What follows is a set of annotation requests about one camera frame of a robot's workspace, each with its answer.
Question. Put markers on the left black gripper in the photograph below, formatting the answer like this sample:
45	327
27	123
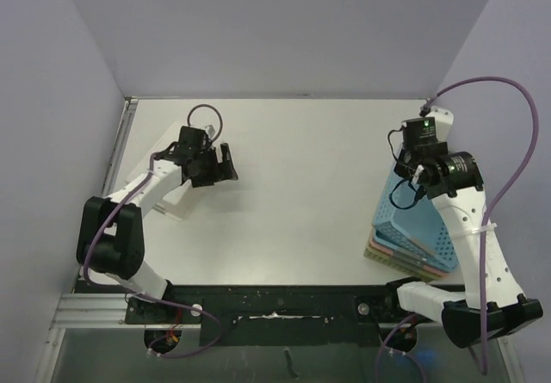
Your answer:
220	172

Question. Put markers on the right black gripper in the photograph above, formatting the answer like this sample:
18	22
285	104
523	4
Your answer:
402	169

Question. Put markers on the white perforated plastic basket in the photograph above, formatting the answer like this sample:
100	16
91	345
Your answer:
177	204

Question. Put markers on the blue perforated plastic basket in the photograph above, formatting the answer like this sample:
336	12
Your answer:
419	230

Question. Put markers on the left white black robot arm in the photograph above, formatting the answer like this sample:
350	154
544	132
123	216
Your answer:
111	239

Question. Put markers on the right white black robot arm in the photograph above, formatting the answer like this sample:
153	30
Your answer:
493	304

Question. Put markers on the pink plastic basket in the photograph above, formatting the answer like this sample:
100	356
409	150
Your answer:
400	260

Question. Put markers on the green plastic basket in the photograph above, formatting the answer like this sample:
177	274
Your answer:
396	267

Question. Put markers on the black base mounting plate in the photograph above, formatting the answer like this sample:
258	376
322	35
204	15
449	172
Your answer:
277	315

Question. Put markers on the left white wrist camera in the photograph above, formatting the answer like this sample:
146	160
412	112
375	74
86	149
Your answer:
210	130

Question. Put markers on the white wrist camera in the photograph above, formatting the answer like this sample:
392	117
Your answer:
210	130
444	120

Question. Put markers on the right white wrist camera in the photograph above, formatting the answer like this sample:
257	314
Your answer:
444	120

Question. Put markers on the aluminium rail frame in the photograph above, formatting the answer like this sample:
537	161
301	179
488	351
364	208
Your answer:
104	307

